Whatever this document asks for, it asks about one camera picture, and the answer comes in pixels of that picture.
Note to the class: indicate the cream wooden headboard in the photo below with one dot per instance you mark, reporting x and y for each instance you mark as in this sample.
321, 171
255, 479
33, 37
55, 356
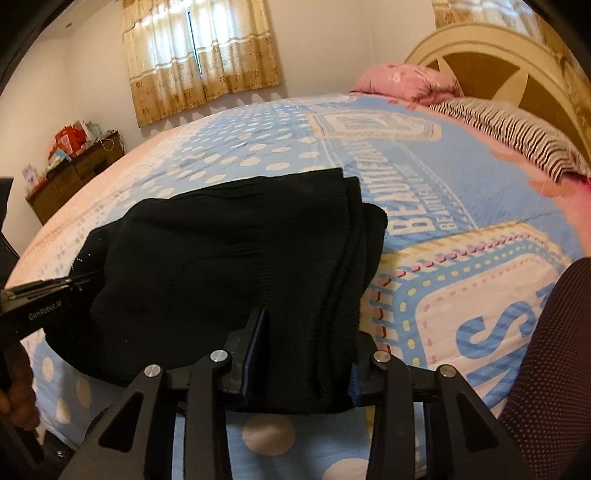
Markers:
489, 41

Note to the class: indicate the light blue bag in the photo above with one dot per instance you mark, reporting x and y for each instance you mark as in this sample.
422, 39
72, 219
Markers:
93, 131

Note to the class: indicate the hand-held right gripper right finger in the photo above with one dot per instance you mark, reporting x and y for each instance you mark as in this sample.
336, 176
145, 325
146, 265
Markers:
367, 374

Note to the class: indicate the pink pillow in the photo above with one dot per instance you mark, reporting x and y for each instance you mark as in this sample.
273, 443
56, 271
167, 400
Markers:
406, 81

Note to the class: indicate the person's left hand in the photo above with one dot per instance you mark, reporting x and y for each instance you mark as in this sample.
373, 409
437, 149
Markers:
21, 392

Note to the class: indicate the blue and white card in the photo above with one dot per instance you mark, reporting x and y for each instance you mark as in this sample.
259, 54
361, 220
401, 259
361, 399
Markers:
30, 175

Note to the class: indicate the striped pillow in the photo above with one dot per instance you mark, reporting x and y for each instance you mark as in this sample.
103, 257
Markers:
517, 129

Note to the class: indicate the blue printed blanket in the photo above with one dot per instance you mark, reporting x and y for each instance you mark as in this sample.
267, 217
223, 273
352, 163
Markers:
461, 184

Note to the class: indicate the person's dark dotted clothing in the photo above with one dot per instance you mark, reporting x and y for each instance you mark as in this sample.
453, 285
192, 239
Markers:
554, 369

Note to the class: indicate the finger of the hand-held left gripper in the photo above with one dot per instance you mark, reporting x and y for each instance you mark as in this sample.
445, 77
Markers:
83, 280

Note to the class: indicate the wooden cabinet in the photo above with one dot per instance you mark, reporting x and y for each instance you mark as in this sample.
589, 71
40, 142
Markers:
69, 180

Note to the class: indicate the red box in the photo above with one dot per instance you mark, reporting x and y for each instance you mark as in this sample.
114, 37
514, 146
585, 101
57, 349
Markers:
69, 137

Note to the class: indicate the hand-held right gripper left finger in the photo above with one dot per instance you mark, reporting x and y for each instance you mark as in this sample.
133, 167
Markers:
256, 350

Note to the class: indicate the black pants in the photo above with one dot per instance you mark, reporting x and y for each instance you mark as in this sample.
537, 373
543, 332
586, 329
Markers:
231, 240

